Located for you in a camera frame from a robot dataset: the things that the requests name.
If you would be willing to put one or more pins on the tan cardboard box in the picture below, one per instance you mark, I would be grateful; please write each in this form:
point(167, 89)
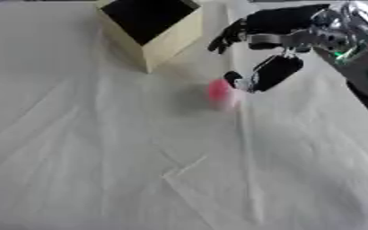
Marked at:
point(156, 33)

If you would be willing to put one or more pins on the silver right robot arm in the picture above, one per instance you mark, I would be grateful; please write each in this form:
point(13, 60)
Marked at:
point(354, 51)

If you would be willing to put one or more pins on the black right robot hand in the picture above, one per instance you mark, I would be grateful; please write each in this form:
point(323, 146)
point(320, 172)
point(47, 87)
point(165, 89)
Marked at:
point(279, 21)

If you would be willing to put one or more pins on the pink and white toy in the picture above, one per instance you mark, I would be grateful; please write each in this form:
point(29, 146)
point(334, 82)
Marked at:
point(222, 95)

